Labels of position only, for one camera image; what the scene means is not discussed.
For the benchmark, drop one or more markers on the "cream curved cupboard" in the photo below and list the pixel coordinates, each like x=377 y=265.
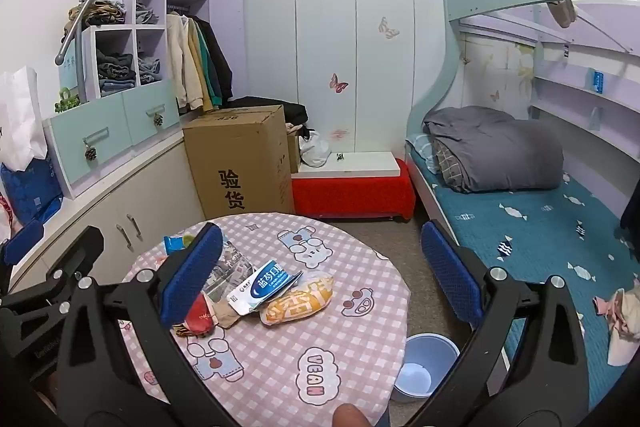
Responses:
x=134 y=207

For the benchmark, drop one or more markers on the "large brown cardboard box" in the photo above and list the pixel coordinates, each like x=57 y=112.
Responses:
x=239 y=161

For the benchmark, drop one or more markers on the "purple white shelf unit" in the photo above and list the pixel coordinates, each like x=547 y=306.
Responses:
x=139 y=30

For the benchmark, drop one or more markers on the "pink white crumpled cloth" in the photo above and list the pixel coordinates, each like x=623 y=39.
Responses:
x=622 y=314

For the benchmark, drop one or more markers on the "blue shopping bag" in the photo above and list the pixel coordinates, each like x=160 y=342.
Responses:
x=34 y=194

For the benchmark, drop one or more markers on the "hanging clothes row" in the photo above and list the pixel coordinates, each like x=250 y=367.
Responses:
x=199 y=71

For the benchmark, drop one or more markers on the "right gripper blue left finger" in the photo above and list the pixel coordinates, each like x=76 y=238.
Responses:
x=184 y=273

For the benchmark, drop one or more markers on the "red snack wrapper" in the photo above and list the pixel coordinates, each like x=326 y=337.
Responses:
x=199 y=322

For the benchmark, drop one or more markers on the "green plush leaf toy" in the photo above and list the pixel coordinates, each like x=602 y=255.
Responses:
x=187 y=240

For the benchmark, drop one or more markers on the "teal drawer cabinet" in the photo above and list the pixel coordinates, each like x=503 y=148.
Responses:
x=92 y=140

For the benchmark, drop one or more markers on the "blue tiger snack bag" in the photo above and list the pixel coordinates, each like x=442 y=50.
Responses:
x=173 y=244

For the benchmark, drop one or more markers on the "blue white medicine box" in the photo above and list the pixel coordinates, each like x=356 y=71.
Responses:
x=268 y=282

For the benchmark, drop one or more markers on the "white paper bag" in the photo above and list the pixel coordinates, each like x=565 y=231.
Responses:
x=22 y=136

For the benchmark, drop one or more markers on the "white plastic bag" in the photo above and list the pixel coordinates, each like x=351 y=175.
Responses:
x=314 y=151

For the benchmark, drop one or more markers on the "teal candy-print bed mattress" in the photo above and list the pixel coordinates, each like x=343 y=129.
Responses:
x=535 y=234

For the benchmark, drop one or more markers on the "grey folded duvet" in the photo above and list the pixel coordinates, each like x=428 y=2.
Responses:
x=480 y=149

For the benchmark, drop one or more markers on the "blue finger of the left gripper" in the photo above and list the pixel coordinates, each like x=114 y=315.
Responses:
x=15 y=249

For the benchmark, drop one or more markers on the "pink checkered round tablecloth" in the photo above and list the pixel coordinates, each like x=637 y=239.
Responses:
x=338 y=337

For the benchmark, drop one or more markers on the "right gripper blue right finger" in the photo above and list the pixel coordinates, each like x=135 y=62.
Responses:
x=458 y=270

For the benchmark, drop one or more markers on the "beige paper cup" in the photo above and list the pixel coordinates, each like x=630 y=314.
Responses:
x=225 y=314

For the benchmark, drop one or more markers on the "orange yellow snack bag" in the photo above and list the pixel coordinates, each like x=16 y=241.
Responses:
x=309 y=295

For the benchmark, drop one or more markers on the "red bench with white top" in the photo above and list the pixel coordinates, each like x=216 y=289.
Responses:
x=377 y=197

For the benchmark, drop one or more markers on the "light blue trash bin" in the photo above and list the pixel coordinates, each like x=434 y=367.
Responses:
x=428 y=359

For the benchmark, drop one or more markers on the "printed magazine paper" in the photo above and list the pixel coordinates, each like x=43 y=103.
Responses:
x=231 y=270

